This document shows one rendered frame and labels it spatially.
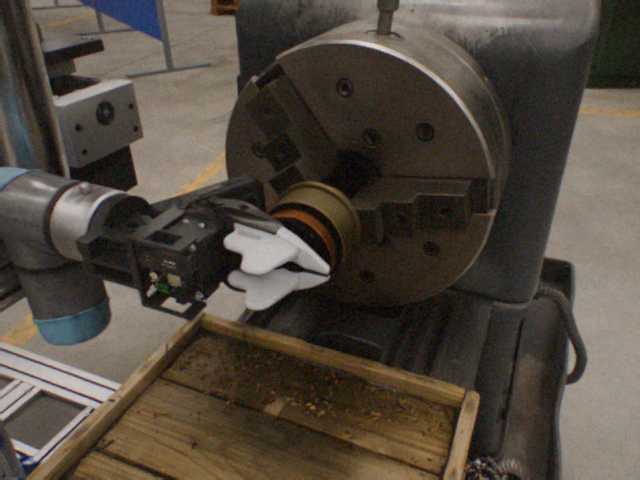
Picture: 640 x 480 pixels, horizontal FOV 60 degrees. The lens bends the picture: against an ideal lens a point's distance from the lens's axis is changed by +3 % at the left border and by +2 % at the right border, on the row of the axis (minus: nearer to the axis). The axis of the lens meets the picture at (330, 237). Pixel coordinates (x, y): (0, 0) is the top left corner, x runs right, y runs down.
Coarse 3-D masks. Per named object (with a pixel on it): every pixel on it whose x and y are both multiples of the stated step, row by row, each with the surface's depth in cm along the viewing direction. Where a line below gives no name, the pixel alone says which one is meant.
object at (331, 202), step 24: (288, 192) 52; (312, 192) 50; (336, 192) 50; (288, 216) 47; (312, 216) 48; (336, 216) 49; (312, 240) 47; (336, 240) 49; (360, 240) 52; (336, 264) 50; (312, 288) 49
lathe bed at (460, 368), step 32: (256, 320) 76; (288, 320) 74; (320, 320) 76; (352, 320) 78; (384, 320) 78; (416, 320) 74; (448, 320) 78; (480, 320) 74; (352, 352) 77; (384, 352) 72; (416, 352) 72; (448, 352) 69; (480, 352) 70
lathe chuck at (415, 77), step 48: (336, 48) 53; (384, 48) 51; (432, 48) 55; (240, 96) 59; (336, 96) 55; (384, 96) 53; (432, 96) 51; (480, 96) 55; (240, 144) 62; (336, 144) 58; (384, 144) 55; (432, 144) 53; (480, 144) 52; (384, 240) 62; (432, 240) 59; (480, 240) 56; (336, 288) 67; (384, 288) 64; (432, 288) 62
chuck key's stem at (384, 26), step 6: (378, 0) 53; (384, 0) 52; (390, 0) 52; (396, 0) 52; (378, 6) 53; (384, 6) 52; (390, 6) 52; (396, 6) 53; (384, 12) 53; (390, 12) 53; (378, 18) 54; (384, 18) 53; (390, 18) 53; (378, 24) 54; (384, 24) 54; (390, 24) 54; (378, 30) 54; (384, 30) 54; (390, 30) 54; (384, 36) 54; (390, 36) 55
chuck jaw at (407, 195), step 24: (360, 192) 54; (384, 192) 53; (408, 192) 53; (432, 192) 52; (456, 192) 51; (480, 192) 54; (360, 216) 51; (384, 216) 52; (408, 216) 51; (432, 216) 53; (456, 216) 52
